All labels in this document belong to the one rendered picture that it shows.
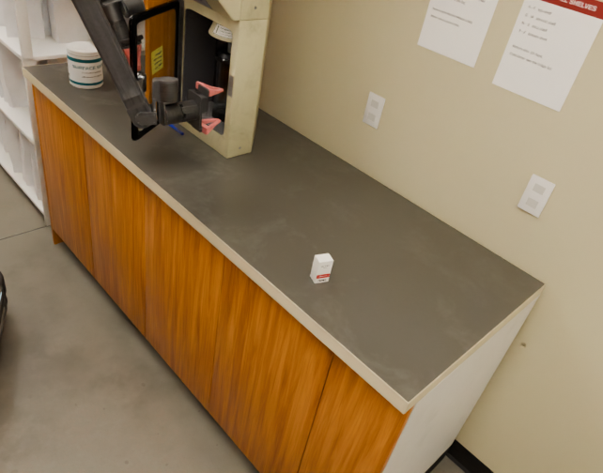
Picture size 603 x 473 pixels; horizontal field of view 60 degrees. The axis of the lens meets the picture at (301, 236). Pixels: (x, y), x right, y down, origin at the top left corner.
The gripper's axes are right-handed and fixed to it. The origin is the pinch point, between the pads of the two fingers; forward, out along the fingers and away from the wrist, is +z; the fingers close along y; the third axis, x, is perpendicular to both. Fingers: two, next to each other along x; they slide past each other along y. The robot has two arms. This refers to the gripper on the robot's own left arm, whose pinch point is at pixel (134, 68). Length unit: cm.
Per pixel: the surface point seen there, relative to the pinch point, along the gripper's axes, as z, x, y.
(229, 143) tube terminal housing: 31.7, -6.5, -20.8
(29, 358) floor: 96, 32, 79
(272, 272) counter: 52, 45, -49
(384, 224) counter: 62, 6, -72
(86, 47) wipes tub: -7, -33, 41
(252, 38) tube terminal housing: 0.8, -10.5, -38.0
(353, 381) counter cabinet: 73, 63, -69
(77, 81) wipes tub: 4, -27, 47
